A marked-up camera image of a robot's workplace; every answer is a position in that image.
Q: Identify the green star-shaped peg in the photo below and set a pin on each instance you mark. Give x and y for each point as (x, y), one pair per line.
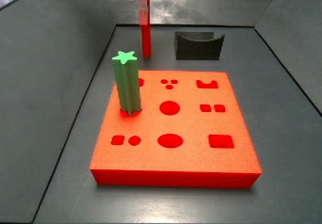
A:
(126, 68)

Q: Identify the red arch-shaped bar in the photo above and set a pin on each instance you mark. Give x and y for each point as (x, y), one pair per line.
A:
(145, 29)

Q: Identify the black curved fixture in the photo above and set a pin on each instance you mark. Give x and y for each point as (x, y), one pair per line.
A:
(198, 46)

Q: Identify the red block with shaped holes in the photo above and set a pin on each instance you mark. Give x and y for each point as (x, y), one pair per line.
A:
(187, 139)

